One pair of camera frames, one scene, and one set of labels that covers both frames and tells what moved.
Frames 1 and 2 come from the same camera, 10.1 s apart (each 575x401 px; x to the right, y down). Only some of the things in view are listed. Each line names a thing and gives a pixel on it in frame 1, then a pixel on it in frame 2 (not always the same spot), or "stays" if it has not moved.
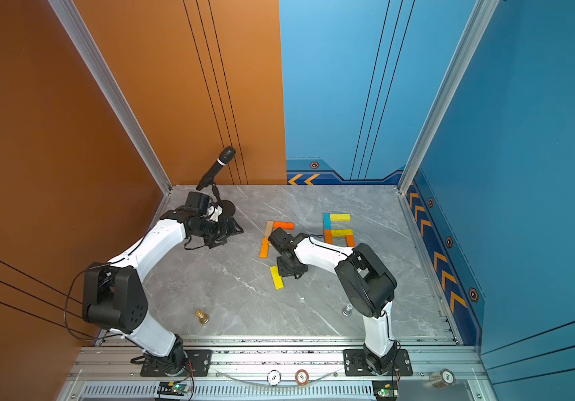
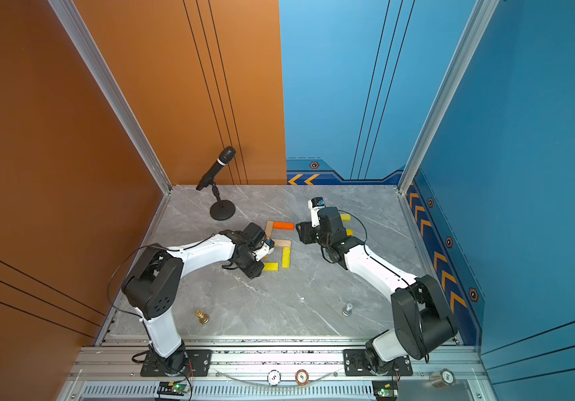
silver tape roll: x=442 y=378 stays
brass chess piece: x=203 y=318 stays
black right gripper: x=282 y=272 -> x=305 y=234
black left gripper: x=226 y=231 -> x=256 y=272
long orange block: x=284 y=225 stays
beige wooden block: x=269 y=227 stays
